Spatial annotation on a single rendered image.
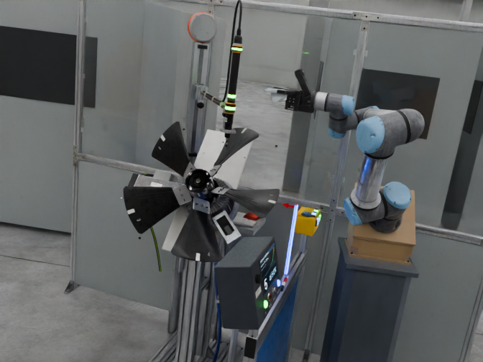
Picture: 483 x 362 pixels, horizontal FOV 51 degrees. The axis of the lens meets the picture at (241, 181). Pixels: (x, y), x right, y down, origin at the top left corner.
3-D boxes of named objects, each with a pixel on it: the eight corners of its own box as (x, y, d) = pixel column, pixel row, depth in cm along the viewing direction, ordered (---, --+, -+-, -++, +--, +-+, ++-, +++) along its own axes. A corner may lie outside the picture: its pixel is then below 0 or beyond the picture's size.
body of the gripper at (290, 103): (282, 108, 205) (311, 113, 201) (285, 87, 202) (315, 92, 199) (287, 107, 212) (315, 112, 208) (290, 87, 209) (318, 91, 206)
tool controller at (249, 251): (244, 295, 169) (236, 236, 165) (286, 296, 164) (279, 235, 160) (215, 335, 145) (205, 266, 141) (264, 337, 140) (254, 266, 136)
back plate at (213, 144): (137, 243, 246) (136, 242, 245) (185, 126, 273) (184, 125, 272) (239, 269, 232) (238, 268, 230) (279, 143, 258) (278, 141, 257)
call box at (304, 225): (298, 225, 257) (302, 205, 254) (318, 229, 255) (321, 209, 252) (292, 235, 243) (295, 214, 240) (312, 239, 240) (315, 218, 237)
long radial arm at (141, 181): (198, 195, 251) (191, 185, 241) (192, 209, 248) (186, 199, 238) (146, 184, 259) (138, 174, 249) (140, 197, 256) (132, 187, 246)
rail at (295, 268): (297, 261, 259) (300, 247, 257) (305, 263, 258) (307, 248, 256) (243, 356, 176) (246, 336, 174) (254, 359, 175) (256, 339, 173)
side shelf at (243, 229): (208, 210, 305) (209, 205, 304) (265, 223, 295) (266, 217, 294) (192, 221, 283) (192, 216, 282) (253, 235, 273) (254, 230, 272)
